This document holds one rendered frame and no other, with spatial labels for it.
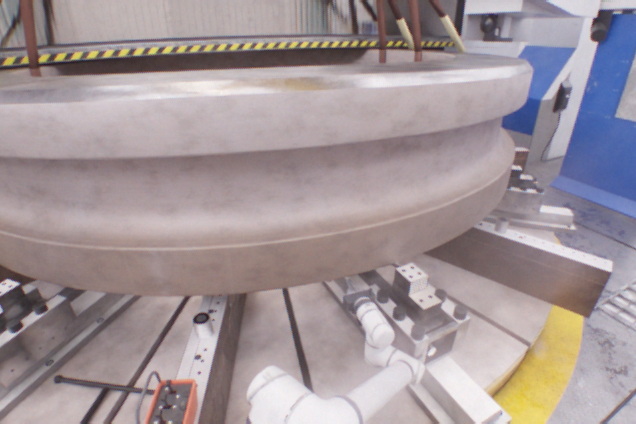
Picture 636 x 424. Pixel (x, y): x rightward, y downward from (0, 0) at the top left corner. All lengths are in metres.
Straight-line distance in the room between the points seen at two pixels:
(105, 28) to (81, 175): 2.75
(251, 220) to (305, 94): 0.61
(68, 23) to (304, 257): 3.54
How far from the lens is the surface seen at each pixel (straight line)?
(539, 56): 7.05
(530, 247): 2.58
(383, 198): 1.71
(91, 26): 4.35
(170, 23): 4.34
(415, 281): 1.74
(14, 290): 2.26
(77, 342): 2.48
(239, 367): 2.04
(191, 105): 1.29
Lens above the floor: 1.89
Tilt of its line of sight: 27 degrees down
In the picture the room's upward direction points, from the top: 1 degrees counter-clockwise
